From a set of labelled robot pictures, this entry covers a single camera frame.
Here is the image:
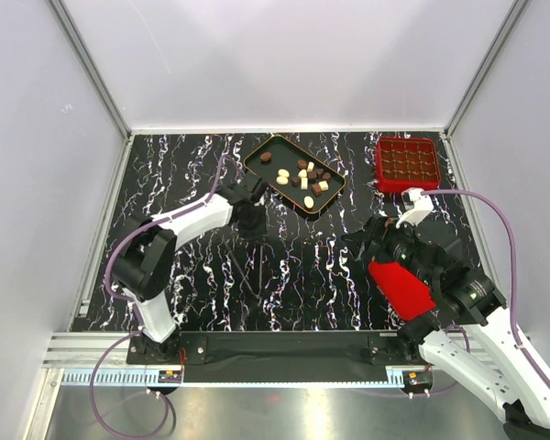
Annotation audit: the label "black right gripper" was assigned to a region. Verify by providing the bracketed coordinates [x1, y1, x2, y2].
[339, 212, 437, 286]

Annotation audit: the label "white oval chocolate front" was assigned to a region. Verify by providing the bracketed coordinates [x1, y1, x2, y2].
[303, 196, 314, 209]

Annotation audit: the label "brown square chocolate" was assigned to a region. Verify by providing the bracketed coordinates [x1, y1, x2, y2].
[311, 183, 324, 197]

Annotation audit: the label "metal tweezers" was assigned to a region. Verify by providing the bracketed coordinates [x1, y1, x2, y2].
[226, 241, 262, 300]

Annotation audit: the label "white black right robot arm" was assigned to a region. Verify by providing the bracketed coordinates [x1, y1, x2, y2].
[341, 215, 550, 439]

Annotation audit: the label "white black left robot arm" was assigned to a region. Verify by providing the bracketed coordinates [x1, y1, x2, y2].
[104, 173, 268, 363]

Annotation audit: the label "red chocolate box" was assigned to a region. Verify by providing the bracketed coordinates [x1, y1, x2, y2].
[375, 137, 441, 194]

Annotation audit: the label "dark heart chocolate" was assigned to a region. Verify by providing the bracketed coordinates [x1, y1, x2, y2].
[316, 169, 331, 182]

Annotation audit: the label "red box lid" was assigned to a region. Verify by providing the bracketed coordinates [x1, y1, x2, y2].
[368, 261, 436, 322]

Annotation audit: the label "dark green gold-rimmed tray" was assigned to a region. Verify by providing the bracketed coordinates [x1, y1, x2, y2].
[243, 136, 346, 216]

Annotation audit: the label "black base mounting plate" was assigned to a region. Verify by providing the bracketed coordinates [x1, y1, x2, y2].
[126, 331, 425, 389]

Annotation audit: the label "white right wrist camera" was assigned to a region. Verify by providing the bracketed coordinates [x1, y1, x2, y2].
[395, 188, 434, 228]

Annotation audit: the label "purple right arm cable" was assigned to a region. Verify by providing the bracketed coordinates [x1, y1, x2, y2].
[421, 189, 550, 409]

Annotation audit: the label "aluminium frame post left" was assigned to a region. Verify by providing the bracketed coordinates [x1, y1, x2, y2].
[46, 0, 131, 139]

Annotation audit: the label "aluminium frame post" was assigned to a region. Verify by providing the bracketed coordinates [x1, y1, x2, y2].
[443, 0, 533, 138]
[46, 0, 131, 139]

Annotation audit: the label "aluminium front rail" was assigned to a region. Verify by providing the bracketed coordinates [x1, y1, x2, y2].
[43, 332, 550, 391]

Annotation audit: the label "aluminium frame post right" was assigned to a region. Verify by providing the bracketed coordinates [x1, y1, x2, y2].
[443, 0, 533, 138]

